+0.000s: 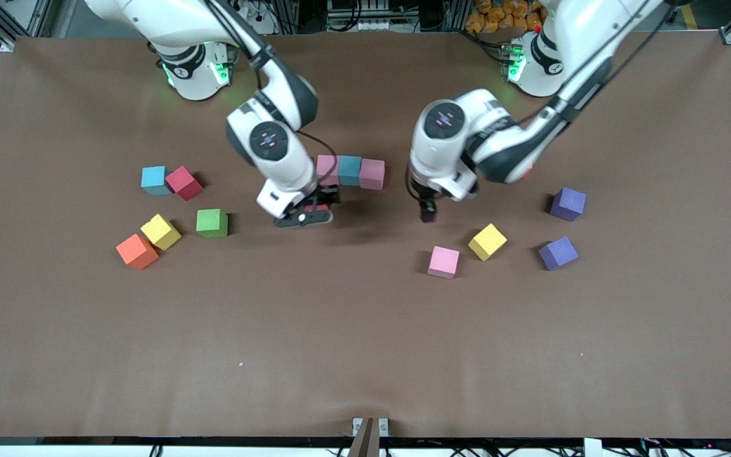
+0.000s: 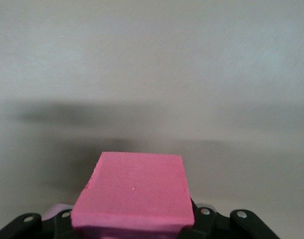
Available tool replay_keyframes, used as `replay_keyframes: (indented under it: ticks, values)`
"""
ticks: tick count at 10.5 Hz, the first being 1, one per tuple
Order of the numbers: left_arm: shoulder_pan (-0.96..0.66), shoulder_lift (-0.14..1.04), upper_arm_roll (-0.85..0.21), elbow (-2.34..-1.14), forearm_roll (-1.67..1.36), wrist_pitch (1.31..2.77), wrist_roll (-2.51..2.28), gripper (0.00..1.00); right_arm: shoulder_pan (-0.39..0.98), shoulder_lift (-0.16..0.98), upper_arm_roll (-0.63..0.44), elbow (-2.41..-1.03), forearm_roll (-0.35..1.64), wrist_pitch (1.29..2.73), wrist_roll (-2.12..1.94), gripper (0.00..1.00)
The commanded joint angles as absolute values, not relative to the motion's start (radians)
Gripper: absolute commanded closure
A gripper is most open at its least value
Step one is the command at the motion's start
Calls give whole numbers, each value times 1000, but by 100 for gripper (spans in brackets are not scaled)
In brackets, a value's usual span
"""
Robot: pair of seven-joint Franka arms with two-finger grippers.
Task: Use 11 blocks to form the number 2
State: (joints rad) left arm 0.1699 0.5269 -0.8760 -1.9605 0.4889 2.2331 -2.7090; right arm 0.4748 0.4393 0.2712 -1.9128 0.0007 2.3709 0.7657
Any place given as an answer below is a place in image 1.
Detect pink foam block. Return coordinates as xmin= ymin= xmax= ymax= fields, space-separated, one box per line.
xmin=316 ymin=155 xmax=341 ymax=187
xmin=360 ymin=159 xmax=386 ymax=191
xmin=427 ymin=246 xmax=460 ymax=279

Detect green foam block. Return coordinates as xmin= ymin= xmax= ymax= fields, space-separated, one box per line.
xmin=196 ymin=209 xmax=229 ymax=239

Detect orange snack bags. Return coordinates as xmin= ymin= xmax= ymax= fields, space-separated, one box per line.
xmin=465 ymin=0 xmax=547 ymax=34

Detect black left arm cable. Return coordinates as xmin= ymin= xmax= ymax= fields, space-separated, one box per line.
xmin=511 ymin=0 xmax=674 ymax=124

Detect white power strip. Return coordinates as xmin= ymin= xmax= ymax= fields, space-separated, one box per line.
xmin=232 ymin=0 xmax=277 ymax=36

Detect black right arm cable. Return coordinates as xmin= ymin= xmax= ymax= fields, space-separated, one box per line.
xmin=204 ymin=0 xmax=339 ymax=186

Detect yellow foam block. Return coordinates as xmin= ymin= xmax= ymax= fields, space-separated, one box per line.
xmin=468 ymin=223 xmax=508 ymax=262
xmin=140 ymin=214 xmax=182 ymax=251

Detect small metal bracket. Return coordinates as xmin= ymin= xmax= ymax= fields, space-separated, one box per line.
xmin=352 ymin=417 xmax=390 ymax=437

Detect orange foam block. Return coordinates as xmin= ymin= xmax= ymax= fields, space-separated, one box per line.
xmin=115 ymin=234 xmax=159 ymax=271

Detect purple foam block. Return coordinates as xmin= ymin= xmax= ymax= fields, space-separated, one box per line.
xmin=538 ymin=236 xmax=579 ymax=272
xmin=550 ymin=187 xmax=587 ymax=222

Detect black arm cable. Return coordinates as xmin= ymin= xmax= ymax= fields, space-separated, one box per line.
xmin=204 ymin=0 xmax=339 ymax=186
xmin=511 ymin=0 xmax=674 ymax=124

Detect light blue foam block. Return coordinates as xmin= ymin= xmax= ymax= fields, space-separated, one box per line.
xmin=141 ymin=166 xmax=173 ymax=196
xmin=338 ymin=156 xmax=363 ymax=187

